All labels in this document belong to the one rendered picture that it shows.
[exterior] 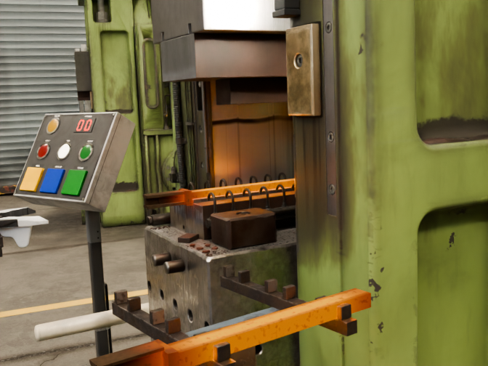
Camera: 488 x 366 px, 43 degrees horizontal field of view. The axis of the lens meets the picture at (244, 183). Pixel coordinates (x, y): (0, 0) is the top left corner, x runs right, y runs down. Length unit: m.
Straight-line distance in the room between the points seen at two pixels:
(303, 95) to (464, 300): 0.55
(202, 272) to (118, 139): 0.66
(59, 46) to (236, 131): 7.76
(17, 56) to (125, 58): 3.23
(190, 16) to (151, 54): 4.82
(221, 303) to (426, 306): 0.41
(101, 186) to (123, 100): 4.53
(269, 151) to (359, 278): 0.67
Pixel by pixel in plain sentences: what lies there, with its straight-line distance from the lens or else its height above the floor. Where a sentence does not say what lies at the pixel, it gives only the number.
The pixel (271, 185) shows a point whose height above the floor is 1.01.
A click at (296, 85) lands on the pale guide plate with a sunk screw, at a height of 1.24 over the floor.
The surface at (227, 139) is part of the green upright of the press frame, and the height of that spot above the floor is 1.12.
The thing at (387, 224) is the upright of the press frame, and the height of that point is 0.99.
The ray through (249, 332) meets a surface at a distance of 0.80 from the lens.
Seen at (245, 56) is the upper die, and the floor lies 1.32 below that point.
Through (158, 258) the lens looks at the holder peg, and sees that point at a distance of 1.40.
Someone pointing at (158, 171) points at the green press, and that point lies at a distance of 6.18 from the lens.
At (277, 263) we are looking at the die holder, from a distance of 1.30.
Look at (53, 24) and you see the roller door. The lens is 9.38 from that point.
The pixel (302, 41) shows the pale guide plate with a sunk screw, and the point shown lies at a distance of 1.20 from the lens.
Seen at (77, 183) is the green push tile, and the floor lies 1.01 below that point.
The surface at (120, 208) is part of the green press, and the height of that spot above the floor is 0.18.
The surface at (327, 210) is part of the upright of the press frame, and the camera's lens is 1.19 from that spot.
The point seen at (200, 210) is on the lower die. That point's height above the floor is 0.98.
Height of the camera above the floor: 1.22
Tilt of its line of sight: 8 degrees down
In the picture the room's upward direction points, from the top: 2 degrees counter-clockwise
